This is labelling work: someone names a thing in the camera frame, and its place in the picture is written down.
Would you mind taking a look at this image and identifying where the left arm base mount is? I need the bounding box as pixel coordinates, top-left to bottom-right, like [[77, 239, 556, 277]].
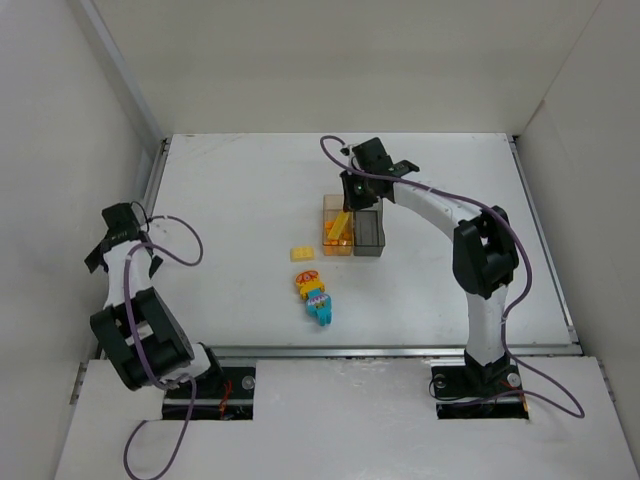
[[161, 343, 256, 421]]

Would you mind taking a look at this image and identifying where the aluminium right rail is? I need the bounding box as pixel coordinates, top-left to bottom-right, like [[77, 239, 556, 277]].
[[508, 136, 583, 356]]

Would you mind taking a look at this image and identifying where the aluminium front rail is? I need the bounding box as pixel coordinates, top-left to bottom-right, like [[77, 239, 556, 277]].
[[212, 343, 584, 359]]

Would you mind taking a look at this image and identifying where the yellow lego face block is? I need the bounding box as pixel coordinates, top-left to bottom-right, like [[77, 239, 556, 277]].
[[290, 246, 315, 262]]

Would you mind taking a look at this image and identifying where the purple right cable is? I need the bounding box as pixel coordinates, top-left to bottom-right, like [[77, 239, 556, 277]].
[[319, 134, 586, 420]]

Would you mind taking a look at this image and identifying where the aluminium rail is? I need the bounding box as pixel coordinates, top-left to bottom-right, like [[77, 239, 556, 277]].
[[69, 137, 171, 406], [212, 343, 584, 359], [508, 136, 583, 356]]

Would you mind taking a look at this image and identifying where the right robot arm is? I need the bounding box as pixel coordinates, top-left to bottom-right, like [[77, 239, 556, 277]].
[[340, 137, 519, 378]]

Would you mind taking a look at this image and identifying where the aluminium left rail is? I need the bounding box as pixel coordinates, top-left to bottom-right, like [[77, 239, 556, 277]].
[[69, 137, 171, 406]]

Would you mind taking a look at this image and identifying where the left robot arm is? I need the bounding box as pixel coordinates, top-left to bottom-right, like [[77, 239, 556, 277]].
[[84, 202, 227, 393]]

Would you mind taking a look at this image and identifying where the yellow lego block bottom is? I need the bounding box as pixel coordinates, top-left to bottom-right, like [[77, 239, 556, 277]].
[[314, 304, 332, 327]]

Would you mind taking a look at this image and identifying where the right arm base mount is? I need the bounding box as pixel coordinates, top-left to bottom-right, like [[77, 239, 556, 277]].
[[429, 363, 529, 420]]

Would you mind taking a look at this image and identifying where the yellow lego plate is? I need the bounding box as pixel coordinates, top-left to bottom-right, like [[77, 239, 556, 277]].
[[327, 211, 350, 242]]

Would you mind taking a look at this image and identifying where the grey transparent container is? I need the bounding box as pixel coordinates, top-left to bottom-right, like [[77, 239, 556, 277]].
[[353, 204, 386, 258]]

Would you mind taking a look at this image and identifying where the amber transparent container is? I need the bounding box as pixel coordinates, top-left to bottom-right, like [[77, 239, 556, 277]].
[[322, 194, 354, 256]]

